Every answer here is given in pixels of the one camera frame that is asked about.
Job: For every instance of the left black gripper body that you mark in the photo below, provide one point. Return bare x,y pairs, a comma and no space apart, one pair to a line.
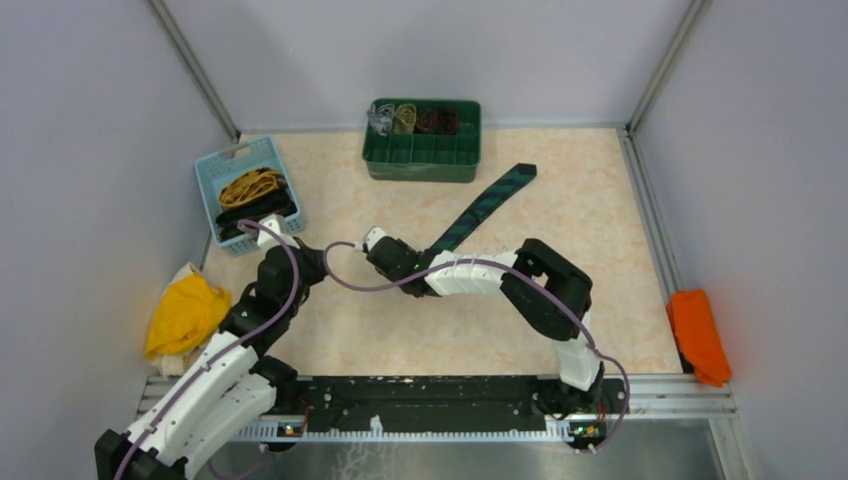
313,273

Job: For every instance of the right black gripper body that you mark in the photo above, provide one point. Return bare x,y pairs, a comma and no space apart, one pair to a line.
405,246

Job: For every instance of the green plaid tie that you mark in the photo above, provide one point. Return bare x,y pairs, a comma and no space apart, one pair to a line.
483,206

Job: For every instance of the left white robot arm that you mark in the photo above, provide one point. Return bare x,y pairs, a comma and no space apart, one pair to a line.
232,382

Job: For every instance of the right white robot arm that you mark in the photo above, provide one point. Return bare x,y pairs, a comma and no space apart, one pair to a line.
549,292

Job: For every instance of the yellow cloth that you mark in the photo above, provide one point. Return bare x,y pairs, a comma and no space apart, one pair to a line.
188,313

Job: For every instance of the dark navy tie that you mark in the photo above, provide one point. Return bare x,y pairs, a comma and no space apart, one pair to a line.
275,202

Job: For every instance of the green compartment organizer box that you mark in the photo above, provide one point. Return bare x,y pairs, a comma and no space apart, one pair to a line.
427,158

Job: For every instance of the yellow patterned tie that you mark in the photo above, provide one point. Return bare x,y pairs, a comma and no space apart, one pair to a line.
250,186

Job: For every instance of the silver rolled tie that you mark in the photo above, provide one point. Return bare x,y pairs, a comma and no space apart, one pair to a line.
381,118

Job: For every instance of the brown rolled tie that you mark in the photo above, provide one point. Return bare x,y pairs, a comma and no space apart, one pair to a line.
426,121

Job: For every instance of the olive rolled tie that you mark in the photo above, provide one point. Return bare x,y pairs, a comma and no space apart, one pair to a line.
405,119

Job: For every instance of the red black rolled tie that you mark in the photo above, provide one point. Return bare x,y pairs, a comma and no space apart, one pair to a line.
447,121

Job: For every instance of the light blue plastic basket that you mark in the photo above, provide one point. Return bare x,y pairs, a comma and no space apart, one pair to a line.
216,170

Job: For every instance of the orange cloth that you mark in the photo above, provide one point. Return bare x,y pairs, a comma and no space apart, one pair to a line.
696,337

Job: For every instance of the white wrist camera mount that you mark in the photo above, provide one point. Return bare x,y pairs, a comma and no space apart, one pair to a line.
370,239

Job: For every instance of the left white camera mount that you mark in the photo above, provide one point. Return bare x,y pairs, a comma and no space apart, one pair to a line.
270,233

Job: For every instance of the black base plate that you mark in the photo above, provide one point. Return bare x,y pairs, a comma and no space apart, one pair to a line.
444,404

